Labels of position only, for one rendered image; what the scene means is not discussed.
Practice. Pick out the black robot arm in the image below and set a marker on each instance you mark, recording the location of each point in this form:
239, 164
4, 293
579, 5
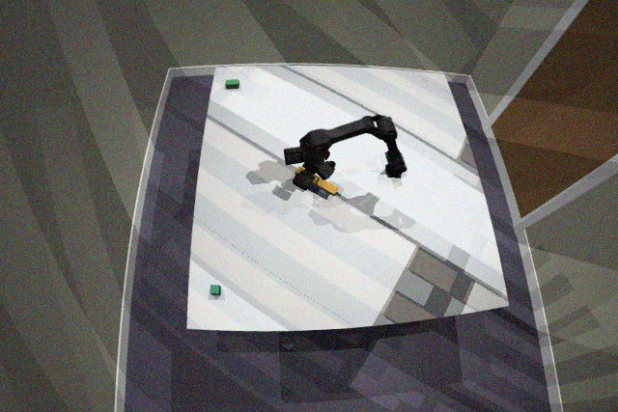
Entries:
316, 142

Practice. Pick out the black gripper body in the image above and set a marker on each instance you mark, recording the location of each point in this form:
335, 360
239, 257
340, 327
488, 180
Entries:
304, 181

